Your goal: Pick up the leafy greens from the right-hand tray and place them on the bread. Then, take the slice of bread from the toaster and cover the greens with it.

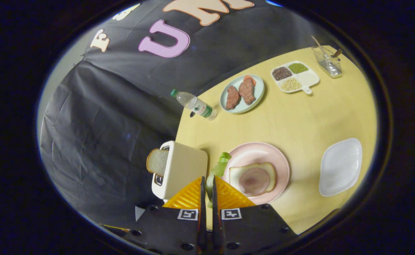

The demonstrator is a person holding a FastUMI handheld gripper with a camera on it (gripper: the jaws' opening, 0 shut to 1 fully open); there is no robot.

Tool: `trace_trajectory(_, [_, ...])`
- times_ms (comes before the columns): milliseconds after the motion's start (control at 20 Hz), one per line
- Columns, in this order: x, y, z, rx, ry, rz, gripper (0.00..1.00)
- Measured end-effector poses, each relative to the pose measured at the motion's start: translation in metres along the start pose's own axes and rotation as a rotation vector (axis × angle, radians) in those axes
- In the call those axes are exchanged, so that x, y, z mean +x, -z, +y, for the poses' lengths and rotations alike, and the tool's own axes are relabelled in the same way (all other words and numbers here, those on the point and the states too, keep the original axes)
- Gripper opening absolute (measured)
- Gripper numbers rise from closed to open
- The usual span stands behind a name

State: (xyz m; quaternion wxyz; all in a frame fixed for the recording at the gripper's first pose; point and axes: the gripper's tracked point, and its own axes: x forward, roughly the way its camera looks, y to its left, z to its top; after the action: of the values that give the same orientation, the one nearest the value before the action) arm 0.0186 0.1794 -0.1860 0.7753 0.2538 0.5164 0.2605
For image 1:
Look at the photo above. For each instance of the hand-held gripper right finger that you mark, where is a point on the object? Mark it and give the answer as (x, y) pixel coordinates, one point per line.
(250, 230)

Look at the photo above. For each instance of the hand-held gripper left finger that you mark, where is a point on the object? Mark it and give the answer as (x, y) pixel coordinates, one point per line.
(168, 230)

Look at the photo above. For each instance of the bread slice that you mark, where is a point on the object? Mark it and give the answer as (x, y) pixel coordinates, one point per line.
(235, 175)
(156, 162)

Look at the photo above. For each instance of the green lettuce leaf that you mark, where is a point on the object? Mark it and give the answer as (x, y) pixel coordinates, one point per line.
(220, 166)

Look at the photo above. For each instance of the pink ham slice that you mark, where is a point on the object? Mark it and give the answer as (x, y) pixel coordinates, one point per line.
(254, 181)

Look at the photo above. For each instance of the cream toaster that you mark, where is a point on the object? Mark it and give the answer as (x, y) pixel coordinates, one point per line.
(186, 170)

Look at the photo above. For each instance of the pink plate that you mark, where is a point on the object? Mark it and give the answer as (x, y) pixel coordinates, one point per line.
(257, 152)

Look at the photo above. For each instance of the white plate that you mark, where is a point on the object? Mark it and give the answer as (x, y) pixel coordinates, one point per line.
(340, 166)

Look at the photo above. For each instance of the clear water bottle green cap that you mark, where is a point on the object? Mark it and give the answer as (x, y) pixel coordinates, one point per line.
(195, 104)

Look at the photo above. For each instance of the brown meat piece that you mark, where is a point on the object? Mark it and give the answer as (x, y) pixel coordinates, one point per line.
(247, 91)
(232, 97)

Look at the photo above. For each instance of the light blue plate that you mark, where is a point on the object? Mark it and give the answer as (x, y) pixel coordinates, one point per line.
(259, 92)

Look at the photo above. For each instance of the beige grains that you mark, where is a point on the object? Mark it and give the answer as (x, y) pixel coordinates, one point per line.
(291, 84)

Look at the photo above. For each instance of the orange carrot slice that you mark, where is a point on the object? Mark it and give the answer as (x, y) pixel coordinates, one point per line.
(251, 78)

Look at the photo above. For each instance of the dark brown beans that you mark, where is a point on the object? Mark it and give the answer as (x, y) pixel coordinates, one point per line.
(281, 73)

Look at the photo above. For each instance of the white divided dish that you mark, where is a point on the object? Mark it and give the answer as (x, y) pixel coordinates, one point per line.
(308, 78)

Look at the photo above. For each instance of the green beans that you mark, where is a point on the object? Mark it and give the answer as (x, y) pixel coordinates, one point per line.
(297, 67)

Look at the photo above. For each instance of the clear glass container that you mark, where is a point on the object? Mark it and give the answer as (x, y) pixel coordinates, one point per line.
(329, 65)

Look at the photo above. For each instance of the thin pale utensil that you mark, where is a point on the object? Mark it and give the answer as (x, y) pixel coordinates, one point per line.
(319, 44)

